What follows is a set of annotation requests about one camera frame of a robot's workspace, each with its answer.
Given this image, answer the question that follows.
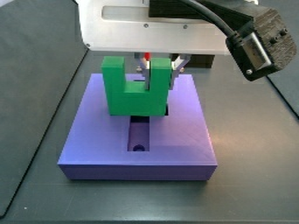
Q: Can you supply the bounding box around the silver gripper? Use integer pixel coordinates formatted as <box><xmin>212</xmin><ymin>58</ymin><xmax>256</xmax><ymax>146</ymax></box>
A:
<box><xmin>76</xmin><ymin>0</ymin><xmax>228</xmax><ymax>90</ymax></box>

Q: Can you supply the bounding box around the green U-shaped block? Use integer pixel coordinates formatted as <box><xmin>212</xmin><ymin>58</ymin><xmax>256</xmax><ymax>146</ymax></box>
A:
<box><xmin>101</xmin><ymin>56</ymin><xmax>172</xmax><ymax>116</ymax></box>

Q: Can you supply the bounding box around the purple board with cross slot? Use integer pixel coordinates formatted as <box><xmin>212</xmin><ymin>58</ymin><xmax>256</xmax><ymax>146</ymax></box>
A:
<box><xmin>59</xmin><ymin>73</ymin><xmax>217</xmax><ymax>180</ymax></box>

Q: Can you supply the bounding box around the red cylindrical peg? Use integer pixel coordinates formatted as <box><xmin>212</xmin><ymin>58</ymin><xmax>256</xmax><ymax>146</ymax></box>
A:
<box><xmin>144</xmin><ymin>52</ymin><xmax>151</xmax><ymax>61</ymax></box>

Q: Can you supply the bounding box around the black camera cable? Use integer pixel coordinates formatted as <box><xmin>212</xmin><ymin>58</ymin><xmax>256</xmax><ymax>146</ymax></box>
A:
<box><xmin>176</xmin><ymin>0</ymin><xmax>244</xmax><ymax>49</ymax></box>

